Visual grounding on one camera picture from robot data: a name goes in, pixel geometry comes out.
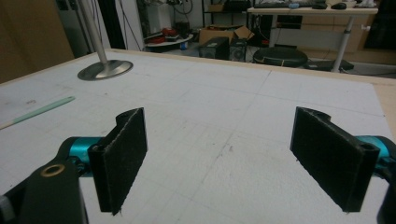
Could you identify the black keyboard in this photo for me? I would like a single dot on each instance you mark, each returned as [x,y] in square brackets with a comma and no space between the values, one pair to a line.
[272,5]

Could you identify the open cardboard box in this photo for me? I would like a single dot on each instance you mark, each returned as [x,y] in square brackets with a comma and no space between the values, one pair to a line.
[222,32]

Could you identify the silver metal stand base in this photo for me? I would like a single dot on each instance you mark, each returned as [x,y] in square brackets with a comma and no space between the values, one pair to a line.
[102,59]

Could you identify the light green strip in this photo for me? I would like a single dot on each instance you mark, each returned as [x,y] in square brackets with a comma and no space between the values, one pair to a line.
[39,112]

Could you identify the black computer case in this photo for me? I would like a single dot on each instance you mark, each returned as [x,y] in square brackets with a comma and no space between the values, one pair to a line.
[214,48]

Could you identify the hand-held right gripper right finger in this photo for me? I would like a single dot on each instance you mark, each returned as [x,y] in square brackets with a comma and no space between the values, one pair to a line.
[330,157]

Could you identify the round white low table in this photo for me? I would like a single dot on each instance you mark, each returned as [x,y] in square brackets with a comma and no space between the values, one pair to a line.
[169,42]

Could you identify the wooden office desk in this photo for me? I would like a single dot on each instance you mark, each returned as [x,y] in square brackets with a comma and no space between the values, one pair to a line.
[314,18]

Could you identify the black round stool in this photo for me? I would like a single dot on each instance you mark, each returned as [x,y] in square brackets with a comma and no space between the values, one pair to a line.
[280,56]

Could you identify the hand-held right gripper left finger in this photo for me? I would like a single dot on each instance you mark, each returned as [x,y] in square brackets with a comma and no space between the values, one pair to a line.
[123,161]

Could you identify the black computer mouse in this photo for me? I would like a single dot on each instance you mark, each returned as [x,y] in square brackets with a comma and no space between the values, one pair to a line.
[338,6]

